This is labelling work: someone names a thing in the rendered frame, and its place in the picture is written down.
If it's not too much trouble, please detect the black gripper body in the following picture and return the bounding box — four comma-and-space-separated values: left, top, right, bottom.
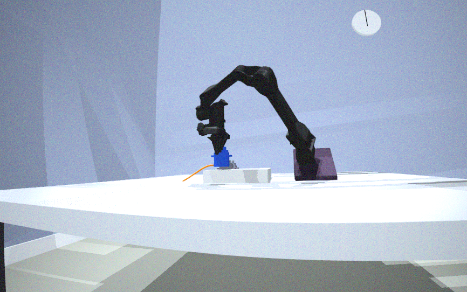
203, 115, 230, 139

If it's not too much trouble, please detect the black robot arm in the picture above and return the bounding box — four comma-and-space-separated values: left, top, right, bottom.
196, 65, 316, 165

